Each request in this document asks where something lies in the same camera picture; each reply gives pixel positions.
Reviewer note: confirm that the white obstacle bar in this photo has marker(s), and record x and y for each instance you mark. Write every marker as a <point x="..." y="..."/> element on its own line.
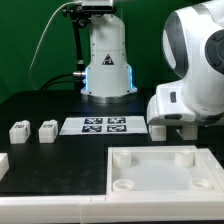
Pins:
<point x="4" y="164"/>
<point x="102" y="209"/>

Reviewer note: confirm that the grey camera on stand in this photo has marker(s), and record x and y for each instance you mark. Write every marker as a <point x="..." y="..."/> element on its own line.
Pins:
<point x="97" y="5"/>

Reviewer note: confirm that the white sheet with AprilTags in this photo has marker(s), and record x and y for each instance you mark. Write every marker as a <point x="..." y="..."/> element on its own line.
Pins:
<point x="104" y="125"/>

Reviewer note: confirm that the white square tabletop part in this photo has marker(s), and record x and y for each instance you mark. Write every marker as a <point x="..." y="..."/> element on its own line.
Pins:
<point x="163" y="169"/>

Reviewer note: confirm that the white left obstacle bar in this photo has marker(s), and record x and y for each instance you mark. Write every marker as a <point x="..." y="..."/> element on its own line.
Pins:
<point x="4" y="164"/>

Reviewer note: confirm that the white front obstacle bar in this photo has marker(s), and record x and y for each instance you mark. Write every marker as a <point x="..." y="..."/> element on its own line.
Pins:
<point x="102" y="209"/>

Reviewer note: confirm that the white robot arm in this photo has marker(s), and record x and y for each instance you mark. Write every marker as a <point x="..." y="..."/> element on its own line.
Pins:
<point x="193" y="45"/>

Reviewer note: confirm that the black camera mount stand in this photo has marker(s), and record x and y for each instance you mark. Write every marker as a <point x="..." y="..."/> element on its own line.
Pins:
<point x="80" y="19"/>

